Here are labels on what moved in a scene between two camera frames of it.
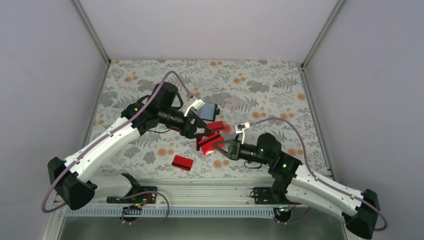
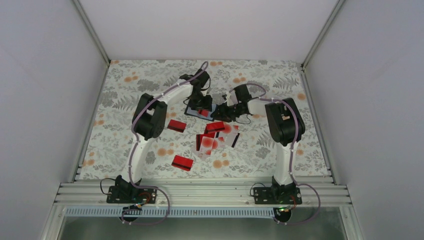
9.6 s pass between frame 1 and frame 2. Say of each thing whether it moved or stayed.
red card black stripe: stayed
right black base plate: stayed
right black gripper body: moved
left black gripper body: moved
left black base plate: stayed
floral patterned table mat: stayed
